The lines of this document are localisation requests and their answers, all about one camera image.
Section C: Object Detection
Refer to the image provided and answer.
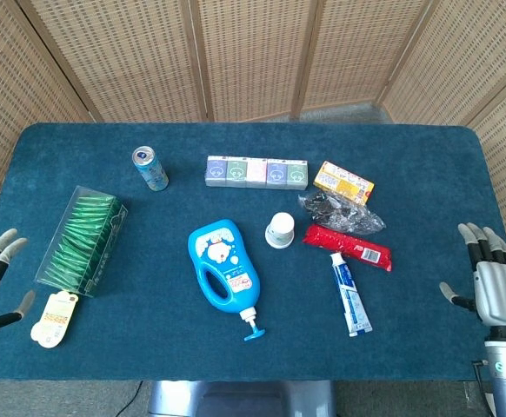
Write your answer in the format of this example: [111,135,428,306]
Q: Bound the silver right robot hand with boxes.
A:
[438,222,506,329]

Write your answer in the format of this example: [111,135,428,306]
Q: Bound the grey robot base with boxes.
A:
[148,380,336,417]

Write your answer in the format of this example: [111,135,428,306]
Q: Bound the white yellow card pack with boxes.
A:
[30,290,80,349]

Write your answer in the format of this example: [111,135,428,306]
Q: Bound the teal carpet table cover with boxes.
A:
[0,122,506,383]

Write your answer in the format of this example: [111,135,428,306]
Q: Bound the green tea bag box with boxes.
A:
[34,185,129,298]

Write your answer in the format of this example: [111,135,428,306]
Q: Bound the white blue toothpaste tube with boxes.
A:
[329,252,374,338]

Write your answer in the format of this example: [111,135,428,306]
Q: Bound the red snack packet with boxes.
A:
[301,223,394,273]

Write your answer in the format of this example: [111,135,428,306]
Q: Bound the clear bag black contents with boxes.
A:
[296,190,387,236]

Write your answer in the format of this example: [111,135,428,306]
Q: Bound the yellow cardboard box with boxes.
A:
[312,160,376,206]

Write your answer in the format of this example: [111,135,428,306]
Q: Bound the light blue drink can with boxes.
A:
[131,145,170,192]

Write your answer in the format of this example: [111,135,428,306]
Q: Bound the blue pump detergent bottle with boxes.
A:
[187,218,267,342]

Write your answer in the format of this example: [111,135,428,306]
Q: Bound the pastel tissue packet multipack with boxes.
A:
[204,155,310,191]

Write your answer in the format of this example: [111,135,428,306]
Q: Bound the wicker folding screen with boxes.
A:
[0,0,506,305]

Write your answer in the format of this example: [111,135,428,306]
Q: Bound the black floor cable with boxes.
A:
[113,381,146,417]

